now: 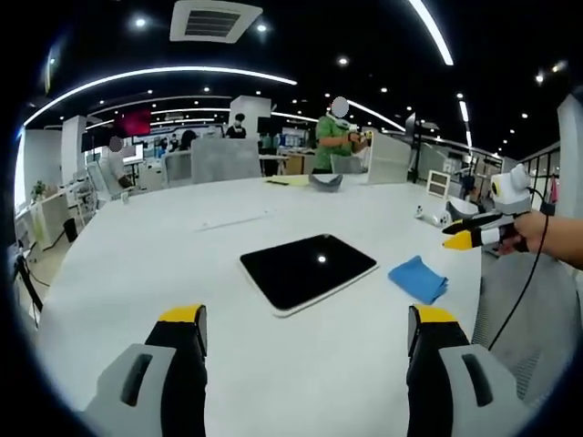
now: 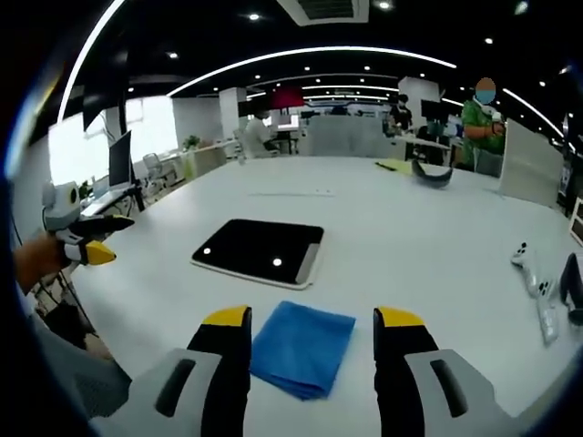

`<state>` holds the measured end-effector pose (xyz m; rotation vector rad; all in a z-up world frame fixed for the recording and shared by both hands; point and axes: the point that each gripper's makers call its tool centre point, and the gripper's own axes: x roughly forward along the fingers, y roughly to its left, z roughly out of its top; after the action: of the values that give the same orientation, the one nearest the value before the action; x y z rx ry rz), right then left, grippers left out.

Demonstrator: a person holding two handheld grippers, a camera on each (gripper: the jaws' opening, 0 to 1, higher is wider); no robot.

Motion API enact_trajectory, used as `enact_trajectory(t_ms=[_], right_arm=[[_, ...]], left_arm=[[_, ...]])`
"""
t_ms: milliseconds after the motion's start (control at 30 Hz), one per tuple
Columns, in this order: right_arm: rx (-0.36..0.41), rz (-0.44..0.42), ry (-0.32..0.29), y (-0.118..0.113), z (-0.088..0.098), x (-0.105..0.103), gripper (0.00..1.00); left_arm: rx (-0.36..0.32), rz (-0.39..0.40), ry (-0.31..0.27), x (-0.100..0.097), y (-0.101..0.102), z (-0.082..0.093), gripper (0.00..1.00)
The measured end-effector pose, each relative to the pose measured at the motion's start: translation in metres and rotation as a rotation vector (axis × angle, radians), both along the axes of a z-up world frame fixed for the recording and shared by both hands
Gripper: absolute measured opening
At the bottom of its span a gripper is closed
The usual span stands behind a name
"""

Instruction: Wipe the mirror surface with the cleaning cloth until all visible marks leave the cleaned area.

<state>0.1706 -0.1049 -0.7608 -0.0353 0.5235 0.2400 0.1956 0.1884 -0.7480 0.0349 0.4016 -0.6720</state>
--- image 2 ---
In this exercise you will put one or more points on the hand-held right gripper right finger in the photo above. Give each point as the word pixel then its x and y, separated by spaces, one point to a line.
pixel 410 364

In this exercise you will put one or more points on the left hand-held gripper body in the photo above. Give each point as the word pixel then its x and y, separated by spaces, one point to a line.
pixel 59 205

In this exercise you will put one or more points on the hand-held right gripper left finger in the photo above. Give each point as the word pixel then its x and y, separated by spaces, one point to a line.
pixel 214 364

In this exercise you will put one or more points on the blue cleaning cloth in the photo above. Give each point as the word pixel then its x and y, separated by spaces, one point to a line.
pixel 303 350

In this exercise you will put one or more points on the black tablet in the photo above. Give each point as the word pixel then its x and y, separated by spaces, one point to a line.
pixel 259 250

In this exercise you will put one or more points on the person's left hand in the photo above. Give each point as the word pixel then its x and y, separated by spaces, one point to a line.
pixel 38 261

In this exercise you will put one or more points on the computer monitor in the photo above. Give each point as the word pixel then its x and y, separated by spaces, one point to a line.
pixel 120 160

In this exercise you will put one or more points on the white office chair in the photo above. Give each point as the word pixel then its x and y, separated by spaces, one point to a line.
pixel 155 168

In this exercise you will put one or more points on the grey mesh office chair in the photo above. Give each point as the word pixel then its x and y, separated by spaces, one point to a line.
pixel 82 378

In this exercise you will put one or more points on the potted green plant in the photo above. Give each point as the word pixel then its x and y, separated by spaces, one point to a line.
pixel 191 142

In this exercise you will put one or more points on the white game controller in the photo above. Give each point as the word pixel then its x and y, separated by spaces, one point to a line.
pixel 537 291

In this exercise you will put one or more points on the dark curved object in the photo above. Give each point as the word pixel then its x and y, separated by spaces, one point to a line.
pixel 573 284

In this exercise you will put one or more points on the dark curved headset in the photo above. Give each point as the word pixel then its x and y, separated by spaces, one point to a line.
pixel 432 175

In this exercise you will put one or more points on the yellow paper pad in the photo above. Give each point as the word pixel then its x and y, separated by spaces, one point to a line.
pixel 392 165

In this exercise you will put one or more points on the white partition board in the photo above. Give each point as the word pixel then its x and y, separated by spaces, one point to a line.
pixel 530 161

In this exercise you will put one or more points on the grey desk divider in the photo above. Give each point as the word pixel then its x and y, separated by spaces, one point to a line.
pixel 346 136

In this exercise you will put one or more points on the red wall screen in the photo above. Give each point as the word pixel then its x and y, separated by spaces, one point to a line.
pixel 287 97

